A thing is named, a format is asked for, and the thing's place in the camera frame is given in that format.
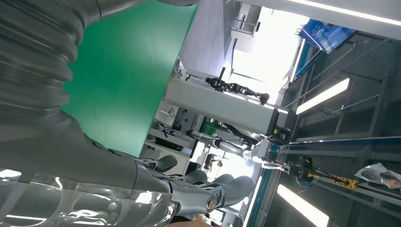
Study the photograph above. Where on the long ceiling light panel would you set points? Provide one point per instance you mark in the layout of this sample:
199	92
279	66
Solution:
322	95
300	203

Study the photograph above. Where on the blue poster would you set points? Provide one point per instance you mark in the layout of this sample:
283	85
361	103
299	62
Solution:
325	34

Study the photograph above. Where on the green table mat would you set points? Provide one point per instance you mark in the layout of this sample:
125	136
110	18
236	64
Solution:
125	78

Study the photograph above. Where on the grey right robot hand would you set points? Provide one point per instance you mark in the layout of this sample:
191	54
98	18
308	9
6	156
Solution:
94	163

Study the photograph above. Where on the crumpled clear plastic bag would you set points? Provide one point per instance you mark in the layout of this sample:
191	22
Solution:
376	174

